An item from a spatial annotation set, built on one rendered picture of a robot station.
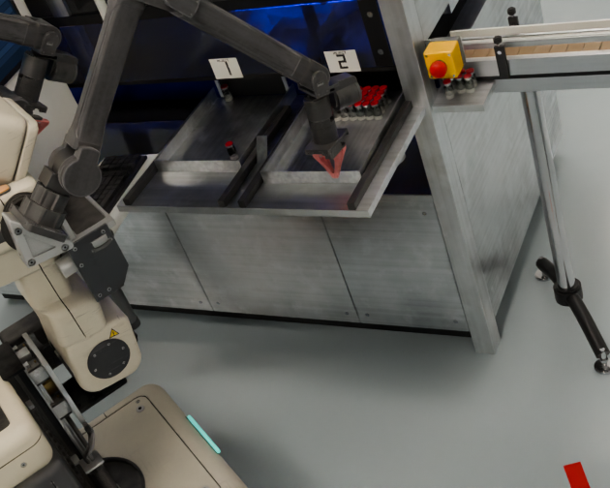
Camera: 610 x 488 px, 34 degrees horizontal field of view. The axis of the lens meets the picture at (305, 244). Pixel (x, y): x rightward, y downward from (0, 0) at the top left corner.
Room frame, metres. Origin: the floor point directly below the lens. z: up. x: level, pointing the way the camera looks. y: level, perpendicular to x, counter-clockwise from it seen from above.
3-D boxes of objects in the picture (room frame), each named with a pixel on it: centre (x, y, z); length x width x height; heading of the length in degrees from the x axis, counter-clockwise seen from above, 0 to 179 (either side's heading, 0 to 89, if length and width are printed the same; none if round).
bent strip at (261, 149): (2.06, 0.04, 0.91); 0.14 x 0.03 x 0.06; 143
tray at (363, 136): (2.06, -0.17, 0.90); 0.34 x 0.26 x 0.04; 144
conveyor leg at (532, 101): (2.07, -0.66, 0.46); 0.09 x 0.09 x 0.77; 53
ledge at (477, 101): (2.07, -0.50, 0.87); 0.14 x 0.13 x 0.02; 143
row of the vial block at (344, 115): (2.13, -0.22, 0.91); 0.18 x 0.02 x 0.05; 54
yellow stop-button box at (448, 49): (2.04, -0.47, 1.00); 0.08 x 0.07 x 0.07; 143
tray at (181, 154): (2.30, 0.08, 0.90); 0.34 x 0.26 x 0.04; 143
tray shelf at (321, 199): (2.14, -0.02, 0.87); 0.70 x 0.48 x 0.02; 53
